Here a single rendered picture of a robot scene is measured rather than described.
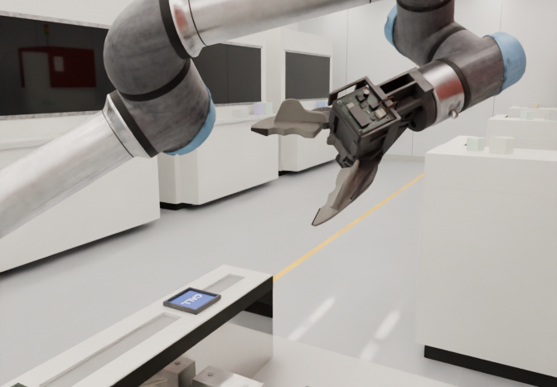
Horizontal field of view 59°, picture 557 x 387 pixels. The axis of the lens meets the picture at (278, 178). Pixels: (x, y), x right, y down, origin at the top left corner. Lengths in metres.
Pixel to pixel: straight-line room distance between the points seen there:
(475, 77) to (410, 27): 0.11
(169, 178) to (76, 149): 4.26
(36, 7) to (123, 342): 3.49
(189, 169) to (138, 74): 4.26
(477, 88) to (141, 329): 0.51
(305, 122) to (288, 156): 6.18
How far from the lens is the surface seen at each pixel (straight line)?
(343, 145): 0.60
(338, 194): 0.54
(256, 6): 0.64
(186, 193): 5.00
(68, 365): 0.59
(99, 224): 4.04
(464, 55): 0.67
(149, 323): 0.66
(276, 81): 6.73
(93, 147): 0.76
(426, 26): 0.70
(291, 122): 0.62
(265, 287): 0.76
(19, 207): 0.79
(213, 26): 0.65
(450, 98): 0.63
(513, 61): 0.69
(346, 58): 8.78
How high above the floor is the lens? 1.25
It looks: 11 degrees down
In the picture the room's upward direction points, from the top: straight up
